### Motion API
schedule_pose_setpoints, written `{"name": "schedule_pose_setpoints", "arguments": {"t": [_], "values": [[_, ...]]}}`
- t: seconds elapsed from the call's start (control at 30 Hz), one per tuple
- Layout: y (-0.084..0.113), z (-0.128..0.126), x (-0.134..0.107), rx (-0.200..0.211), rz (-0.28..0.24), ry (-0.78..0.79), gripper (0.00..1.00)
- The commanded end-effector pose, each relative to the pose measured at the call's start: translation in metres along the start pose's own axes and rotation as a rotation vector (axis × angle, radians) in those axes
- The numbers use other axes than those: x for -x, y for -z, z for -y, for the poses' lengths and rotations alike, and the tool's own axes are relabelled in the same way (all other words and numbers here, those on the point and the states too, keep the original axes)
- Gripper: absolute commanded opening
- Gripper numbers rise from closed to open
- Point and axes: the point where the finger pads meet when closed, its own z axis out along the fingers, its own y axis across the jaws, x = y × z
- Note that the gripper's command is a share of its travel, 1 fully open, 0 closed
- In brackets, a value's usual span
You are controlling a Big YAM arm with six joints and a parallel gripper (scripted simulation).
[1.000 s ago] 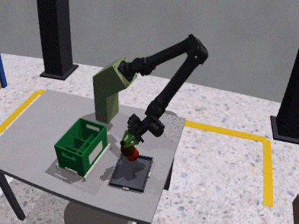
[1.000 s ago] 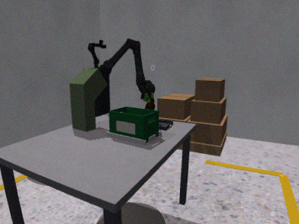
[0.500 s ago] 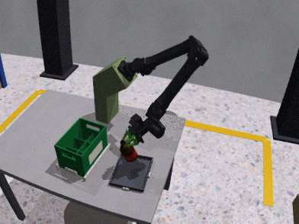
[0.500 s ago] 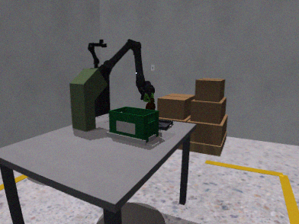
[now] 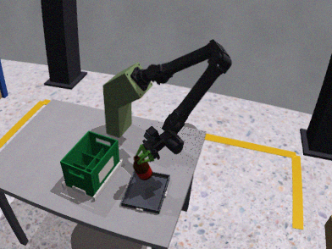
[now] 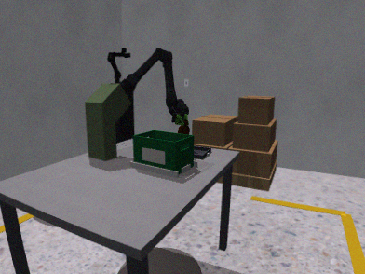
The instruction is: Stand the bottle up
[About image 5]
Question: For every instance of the green plastic crate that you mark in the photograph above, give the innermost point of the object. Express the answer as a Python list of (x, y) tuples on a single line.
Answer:
[(81, 155)]

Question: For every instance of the brown bottle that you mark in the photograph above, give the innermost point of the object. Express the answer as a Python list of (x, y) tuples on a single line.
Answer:
[(143, 170)]

